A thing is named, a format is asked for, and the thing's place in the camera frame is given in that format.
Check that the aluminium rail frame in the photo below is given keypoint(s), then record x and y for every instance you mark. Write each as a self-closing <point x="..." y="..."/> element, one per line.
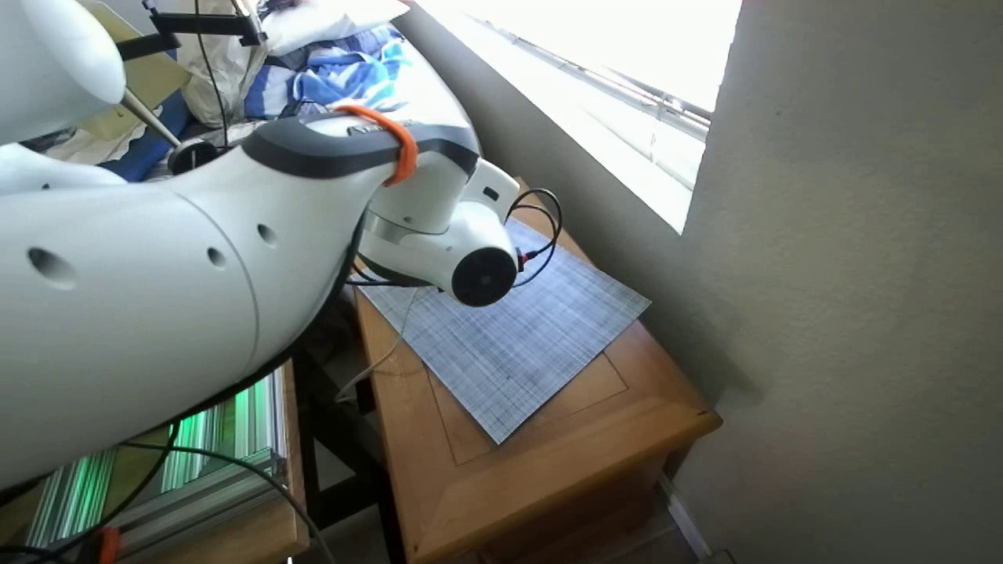
<point x="236" y="428"/>

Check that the grey grid mat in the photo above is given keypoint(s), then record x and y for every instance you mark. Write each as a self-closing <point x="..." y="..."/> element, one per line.
<point x="544" y="332"/>

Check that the white bedding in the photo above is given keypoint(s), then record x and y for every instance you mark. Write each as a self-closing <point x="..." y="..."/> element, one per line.
<point x="315" y="19"/>

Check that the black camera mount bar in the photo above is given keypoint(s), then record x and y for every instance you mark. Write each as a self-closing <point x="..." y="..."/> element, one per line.
<point x="199" y="24"/>

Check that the blue striped cloth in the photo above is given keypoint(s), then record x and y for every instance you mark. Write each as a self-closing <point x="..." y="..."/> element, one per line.
<point x="335" y="73"/>

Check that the yellowish pillow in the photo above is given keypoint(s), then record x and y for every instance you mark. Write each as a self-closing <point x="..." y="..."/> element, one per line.
<point x="145" y="88"/>

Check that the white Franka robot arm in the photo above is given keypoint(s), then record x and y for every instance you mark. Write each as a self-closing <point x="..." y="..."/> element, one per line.
<point x="135" y="294"/>

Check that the wooden side table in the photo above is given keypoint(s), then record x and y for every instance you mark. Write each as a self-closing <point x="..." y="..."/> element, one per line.
<point x="544" y="490"/>

